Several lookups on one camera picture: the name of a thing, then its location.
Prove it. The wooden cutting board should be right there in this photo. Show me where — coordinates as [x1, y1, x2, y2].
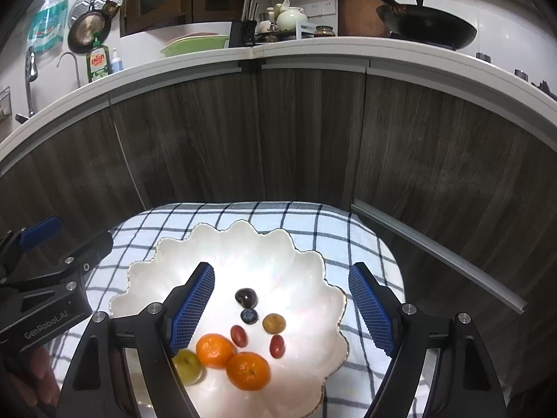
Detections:
[337, 0, 390, 38]

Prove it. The white kitchen countertop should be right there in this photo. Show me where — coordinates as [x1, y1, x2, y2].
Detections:
[1, 37, 556, 173]

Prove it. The dark purple grape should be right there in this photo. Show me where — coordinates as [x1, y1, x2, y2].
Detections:
[234, 288, 258, 310]

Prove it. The small brown longan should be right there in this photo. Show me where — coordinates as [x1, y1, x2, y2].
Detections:
[262, 313, 286, 335]

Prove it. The hanging frying pan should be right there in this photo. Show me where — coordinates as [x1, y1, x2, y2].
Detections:
[67, 0, 123, 55]

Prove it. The small orange mandarin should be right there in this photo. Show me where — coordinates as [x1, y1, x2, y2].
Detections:
[195, 333, 237, 369]

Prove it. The blueberry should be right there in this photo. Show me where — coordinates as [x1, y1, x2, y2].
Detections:
[241, 309, 259, 325]

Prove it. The white scalloped ceramic bowl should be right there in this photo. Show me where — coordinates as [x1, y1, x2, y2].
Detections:
[110, 220, 349, 417]

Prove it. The chrome kitchen faucet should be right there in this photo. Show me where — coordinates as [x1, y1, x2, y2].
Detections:
[15, 46, 38, 125]

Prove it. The white teapot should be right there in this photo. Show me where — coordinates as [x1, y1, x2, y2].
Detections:
[277, 7, 308, 31]

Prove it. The black wok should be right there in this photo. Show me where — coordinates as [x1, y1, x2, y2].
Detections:
[376, 0, 477, 50]

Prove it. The red cherry tomato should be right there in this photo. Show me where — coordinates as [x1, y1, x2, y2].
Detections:
[230, 325, 248, 348]
[269, 334, 285, 358]

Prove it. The green dish soap bottle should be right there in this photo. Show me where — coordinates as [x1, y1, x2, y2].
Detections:
[86, 31, 111, 83]

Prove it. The green plate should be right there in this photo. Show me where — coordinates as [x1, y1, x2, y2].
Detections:
[160, 34, 228, 57]

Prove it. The green yellow apple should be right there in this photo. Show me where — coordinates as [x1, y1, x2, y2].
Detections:
[173, 349, 203, 386]

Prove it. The black knife block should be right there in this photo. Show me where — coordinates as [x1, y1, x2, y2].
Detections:
[228, 0, 259, 48]

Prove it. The large orange mandarin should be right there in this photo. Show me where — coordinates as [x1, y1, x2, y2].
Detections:
[226, 352, 271, 390]

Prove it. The checkered white blue cloth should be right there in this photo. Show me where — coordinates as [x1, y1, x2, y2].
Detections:
[45, 201, 433, 418]

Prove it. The person's left hand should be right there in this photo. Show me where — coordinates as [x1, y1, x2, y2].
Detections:
[1, 345, 61, 417]

